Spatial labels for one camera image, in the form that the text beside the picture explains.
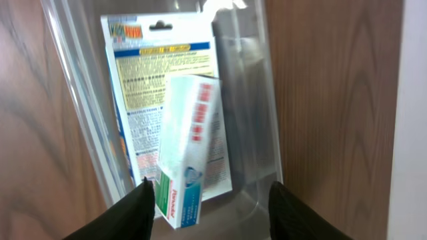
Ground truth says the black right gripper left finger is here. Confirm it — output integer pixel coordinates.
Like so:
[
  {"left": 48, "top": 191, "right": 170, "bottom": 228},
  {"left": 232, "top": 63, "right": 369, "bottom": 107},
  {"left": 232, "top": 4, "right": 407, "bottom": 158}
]
[{"left": 64, "top": 179, "right": 155, "bottom": 240}]

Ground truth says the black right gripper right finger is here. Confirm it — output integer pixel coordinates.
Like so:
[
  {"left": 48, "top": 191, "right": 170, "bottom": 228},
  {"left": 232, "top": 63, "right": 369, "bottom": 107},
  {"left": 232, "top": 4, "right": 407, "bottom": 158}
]
[{"left": 268, "top": 181, "right": 351, "bottom": 240}]

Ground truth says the white Panadol box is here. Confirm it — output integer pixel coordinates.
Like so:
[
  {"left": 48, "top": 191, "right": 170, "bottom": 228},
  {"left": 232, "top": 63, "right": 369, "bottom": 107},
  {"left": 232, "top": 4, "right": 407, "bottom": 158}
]
[{"left": 155, "top": 75, "right": 221, "bottom": 229}]

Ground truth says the blue cooling patch box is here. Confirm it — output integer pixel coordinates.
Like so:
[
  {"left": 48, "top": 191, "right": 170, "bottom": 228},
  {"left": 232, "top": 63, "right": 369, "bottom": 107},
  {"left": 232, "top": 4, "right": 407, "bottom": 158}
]
[{"left": 100, "top": 12, "right": 234, "bottom": 203}]

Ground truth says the clear plastic container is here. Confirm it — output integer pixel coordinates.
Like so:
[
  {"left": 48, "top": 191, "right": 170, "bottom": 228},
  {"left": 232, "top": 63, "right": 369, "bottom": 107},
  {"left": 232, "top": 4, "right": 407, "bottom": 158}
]
[{"left": 42, "top": 0, "right": 283, "bottom": 239}]

